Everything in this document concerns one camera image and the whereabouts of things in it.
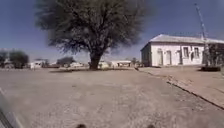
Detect distant low building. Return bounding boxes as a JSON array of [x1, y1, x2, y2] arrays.
[[109, 59, 133, 69]]

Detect brown dirt ground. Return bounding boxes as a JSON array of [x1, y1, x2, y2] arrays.
[[0, 67, 224, 128]]

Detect large spreading tree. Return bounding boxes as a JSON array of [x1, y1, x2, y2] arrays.
[[34, 0, 152, 71]]

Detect distant tree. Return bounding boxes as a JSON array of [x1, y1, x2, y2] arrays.
[[55, 55, 76, 67]]

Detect white building with grey roof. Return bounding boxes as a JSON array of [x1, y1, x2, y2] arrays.
[[140, 33, 224, 68]]

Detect distant white building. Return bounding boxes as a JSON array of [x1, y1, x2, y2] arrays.
[[29, 58, 50, 70]]

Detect raised dirt pavement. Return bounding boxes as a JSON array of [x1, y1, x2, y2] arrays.
[[137, 64, 224, 108]]

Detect kerb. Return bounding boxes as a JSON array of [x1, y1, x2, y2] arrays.
[[133, 67, 224, 111]]

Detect dark green trees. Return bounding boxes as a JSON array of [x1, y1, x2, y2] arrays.
[[0, 48, 30, 70]]

